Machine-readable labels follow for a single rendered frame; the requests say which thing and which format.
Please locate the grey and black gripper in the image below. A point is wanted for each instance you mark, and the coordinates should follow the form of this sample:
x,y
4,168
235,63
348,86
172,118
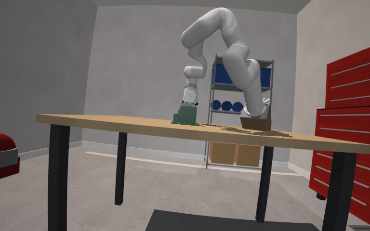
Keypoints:
x,y
190,96

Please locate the green slide mechanism with black handwheel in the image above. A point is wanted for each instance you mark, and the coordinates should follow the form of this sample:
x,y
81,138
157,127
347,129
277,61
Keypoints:
x,y
186,115

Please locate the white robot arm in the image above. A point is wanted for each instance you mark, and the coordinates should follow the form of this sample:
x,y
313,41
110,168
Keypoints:
x,y
245,74

